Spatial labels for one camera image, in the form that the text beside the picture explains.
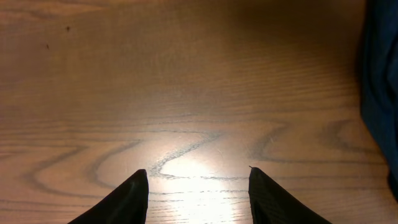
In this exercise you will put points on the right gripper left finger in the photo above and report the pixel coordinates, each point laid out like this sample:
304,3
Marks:
126,204

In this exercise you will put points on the navy blue garment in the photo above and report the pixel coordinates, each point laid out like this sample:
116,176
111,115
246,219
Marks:
378,72

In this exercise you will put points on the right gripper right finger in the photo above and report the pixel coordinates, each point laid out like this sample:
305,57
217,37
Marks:
272,204

